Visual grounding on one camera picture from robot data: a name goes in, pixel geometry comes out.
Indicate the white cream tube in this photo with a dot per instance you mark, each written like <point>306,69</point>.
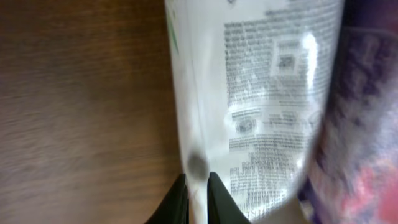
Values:
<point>251,79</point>

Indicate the red purple tissue pack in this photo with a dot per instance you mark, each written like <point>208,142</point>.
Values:
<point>353,176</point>

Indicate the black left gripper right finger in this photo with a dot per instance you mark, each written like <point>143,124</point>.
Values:
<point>221,207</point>

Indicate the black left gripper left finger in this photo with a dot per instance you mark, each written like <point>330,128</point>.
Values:
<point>174,208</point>

